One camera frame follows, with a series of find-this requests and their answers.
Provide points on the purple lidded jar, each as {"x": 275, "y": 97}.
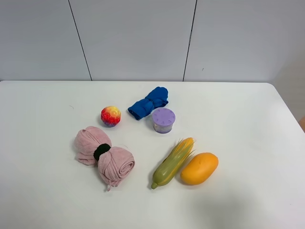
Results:
{"x": 163, "y": 120}

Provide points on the blue rolled cloth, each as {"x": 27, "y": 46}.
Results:
{"x": 158, "y": 97}

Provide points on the rainbow bumpy ball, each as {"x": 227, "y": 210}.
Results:
{"x": 110, "y": 116}

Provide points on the toy corn cob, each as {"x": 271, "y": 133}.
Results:
{"x": 168, "y": 169}

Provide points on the pink rolled towel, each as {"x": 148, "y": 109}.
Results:
{"x": 95, "y": 149}

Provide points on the orange toy mango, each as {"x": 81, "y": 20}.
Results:
{"x": 199, "y": 169}

